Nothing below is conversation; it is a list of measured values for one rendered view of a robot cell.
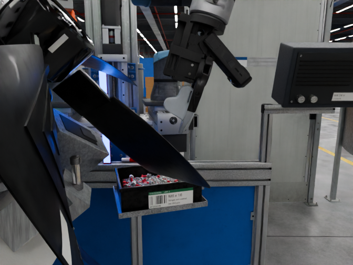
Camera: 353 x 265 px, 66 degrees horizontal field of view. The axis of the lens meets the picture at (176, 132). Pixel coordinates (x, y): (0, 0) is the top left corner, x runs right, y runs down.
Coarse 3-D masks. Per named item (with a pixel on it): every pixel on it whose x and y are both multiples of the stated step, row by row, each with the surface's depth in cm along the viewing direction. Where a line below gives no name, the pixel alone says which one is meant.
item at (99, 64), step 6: (90, 60) 58; (96, 60) 57; (102, 60) 56; (90, 66) 67; (96, 66) 64; (102, 66) 62; (108, 66) 61; (108, 72) 69; (114, 72) 66; (120, 72) 64; (120, 78) 73; (126, 78) 69; (132, 84) 74
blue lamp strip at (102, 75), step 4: (100, 72) 84; (100, 76) 84; (104, 76) 84; (100, 80) 84; (104, 80) 84; (100, 84) 84; (104, 84) 84; (104, 88) 85; (104, 136) 87; (104, 140) 88; (108, 140) 88; (108, 144) 88; (108, 148) 88; (108, 156) 89; (104, 160) 89; (108, 160) 89
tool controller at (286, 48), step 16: (288, 48) 82; (304, 48) 79; (320, 48) 79; (336, 48) 79; (352, 48) 80; (288, 64) 82; (304, 64) 81; (320, 64) 81; (336, 64) 81; (352, 64) 81; (288, 80) 83; (304, 80) 83; (320, 80) 83; (336, 80) 83; (352, 80) 84; (272, 96) 95; (288, 96) 85; (304, 96) 85; (320, 96) 85; (336, 96) 86; (352, 96) 86
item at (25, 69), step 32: (0, 64) 14; (32, 64) 20; (0, 96) 13; (32, 96) 18; (0, 128) 12; (32, 128) 15; (0, 160) 11; (32, 160) 14; (32, 192) 13; (64, 192) 21
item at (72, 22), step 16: (32, 0) 34; (48, 0) 38; (0, 16) 35; (16, 16) 34; (32, 16) 34; (48, 16) 34; (0, 32) 34; (16, 32) 34; (48, 32) 35; (64, 32) 35; (80, 32) 42; (64, 48) 36; (80, 48) 38; (64, 64) 38; (48, 80) 39
